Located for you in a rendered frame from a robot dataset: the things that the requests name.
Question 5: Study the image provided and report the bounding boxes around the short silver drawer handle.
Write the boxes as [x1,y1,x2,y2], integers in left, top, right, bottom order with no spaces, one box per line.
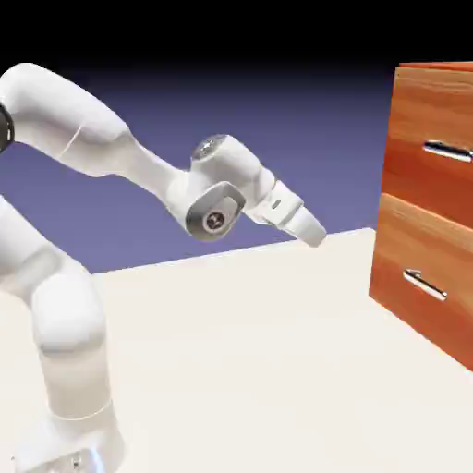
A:
[402,268,449,303]

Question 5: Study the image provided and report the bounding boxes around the tall wooden drawer front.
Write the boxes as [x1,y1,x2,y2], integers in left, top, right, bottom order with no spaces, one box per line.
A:
[381,67,473,231]

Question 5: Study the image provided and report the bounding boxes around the short wooden drawer front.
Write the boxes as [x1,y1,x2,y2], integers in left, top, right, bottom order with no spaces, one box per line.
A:
[368,192,473,372]

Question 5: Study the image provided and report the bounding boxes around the orange wooden cabinet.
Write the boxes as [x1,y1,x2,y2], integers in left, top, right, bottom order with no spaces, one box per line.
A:
[368,61,473,372]

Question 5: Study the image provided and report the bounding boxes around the long silver drawer handle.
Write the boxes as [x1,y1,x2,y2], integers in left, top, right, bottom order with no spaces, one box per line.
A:
[422,139,473,164]

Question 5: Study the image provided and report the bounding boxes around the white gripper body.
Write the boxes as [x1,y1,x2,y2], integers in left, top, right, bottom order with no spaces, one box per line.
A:
[286,205,328,249]

